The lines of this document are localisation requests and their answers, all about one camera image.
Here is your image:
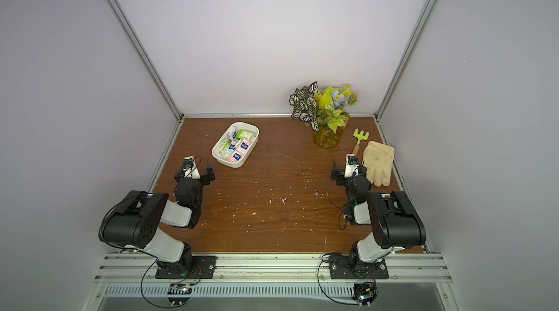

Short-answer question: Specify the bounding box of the white plastic storage box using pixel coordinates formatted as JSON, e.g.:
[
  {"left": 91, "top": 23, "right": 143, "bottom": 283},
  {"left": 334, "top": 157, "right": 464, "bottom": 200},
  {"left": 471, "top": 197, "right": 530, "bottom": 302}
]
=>
[{"left": 211, "top": 122, "right": 260, "bottom": 168}]

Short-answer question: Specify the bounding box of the pink pocket tissue pack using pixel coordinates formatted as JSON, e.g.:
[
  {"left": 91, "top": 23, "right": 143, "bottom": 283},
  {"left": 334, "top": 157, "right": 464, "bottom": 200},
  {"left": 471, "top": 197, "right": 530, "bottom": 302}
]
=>
[{"left": 228, "top": 151, "right": 243, "bottom": 162}]

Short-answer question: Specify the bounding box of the green pocket tissue pack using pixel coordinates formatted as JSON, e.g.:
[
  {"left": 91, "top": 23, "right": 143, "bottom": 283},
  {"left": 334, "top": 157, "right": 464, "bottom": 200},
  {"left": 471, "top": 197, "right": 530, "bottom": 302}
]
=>
[{"left": 236, "top": 130, "right": 255, "bottom": 142}]

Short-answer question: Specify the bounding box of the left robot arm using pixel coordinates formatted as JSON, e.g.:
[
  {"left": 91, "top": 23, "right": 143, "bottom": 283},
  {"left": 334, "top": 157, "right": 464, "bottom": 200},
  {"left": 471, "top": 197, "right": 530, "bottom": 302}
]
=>
[{"left": 98, "top": 156, "right": 215, "bottom": 274}]

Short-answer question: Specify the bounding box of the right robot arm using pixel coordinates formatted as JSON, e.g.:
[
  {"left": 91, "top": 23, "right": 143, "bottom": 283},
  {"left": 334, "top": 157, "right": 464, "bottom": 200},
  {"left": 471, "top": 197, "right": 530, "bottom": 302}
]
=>
[{"left": 330, "top": 154, "right": 427, "bottom": 269}]

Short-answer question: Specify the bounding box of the beige work glove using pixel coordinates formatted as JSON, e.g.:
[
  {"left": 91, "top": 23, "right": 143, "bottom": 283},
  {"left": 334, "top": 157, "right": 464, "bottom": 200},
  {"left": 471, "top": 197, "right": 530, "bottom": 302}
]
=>
[{"left": 362, "top": 141, "right": 395, "bottom": 187}]

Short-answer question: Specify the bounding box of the green toy garden rake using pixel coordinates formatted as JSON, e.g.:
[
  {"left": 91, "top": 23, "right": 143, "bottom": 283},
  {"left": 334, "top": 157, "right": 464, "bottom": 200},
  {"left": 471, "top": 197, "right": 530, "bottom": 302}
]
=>
[{"left": 352, "top": 128, "right": 370, "bottom": 155}]

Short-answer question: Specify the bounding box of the potted artificial plant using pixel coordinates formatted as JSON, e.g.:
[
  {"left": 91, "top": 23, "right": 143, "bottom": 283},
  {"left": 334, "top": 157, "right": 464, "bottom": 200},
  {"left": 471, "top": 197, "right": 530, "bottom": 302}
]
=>
[{"left": 289, "top": 81, "right": 358, "bottom": 149}]

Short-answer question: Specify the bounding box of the left circuit board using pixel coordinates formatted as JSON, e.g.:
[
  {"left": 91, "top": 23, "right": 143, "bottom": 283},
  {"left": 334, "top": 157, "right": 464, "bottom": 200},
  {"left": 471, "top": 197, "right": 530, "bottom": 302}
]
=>
[{"left": 167, "top": 283, "right": 193, "bottom": 308}]

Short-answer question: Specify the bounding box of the circuit board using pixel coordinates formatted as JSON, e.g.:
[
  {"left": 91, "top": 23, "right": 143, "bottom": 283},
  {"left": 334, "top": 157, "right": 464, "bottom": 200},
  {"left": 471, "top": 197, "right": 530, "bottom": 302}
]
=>
[
  {"left": 352, "top": 281, "right": 378, "bottom": 308},
  {"left": 167, "top": 283, "right": 193, "bottom": 308}
]

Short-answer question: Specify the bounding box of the right circuit board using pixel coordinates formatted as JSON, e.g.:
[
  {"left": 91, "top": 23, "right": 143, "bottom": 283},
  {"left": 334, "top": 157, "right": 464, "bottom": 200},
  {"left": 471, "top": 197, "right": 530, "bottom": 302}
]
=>
[{"left": 352, "top": 281, "right": 378, "bottom": 308}]

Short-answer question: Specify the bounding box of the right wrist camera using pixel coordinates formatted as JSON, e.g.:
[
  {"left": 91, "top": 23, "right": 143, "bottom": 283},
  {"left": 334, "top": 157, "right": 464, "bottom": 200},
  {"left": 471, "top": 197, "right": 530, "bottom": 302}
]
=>
[{"left": 344, "top": 154, "right": 360, "bottom": 178}]

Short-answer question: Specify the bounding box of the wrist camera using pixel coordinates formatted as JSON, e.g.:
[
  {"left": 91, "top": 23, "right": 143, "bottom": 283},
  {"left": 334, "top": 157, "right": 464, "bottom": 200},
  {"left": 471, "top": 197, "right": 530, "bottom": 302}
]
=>
[
  {"left": 344, "top": 154, "right": 360, "bottom": 178},
  {"left": 182, "top": 156, "right": 196, "bottom": 178}
]

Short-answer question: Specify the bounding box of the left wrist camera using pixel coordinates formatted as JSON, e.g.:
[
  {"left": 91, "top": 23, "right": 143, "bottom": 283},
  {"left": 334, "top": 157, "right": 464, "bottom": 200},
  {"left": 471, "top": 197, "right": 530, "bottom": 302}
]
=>
[{"left": 182, "top": 156, "right": 196, "bottom": 178}]

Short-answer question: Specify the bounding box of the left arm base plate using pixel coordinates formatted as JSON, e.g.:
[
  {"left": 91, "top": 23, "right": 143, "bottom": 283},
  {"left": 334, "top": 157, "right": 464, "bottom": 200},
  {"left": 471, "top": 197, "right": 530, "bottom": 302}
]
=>
[{"left": 155, "top": 255, "right": 218, "bottom": 280}]

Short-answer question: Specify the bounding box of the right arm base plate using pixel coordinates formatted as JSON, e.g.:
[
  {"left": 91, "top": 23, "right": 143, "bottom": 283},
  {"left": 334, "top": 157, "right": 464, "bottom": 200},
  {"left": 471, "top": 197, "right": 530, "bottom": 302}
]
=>
[{"left": 323, "top": 253, "right": 390, "bottom": 280}]

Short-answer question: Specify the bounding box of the aluminium front rail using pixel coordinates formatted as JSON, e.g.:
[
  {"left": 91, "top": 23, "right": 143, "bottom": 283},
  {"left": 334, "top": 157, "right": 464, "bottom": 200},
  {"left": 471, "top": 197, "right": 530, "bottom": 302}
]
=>
[{"left": 94, "top": 253, "right": 452, "bottom": 283}]

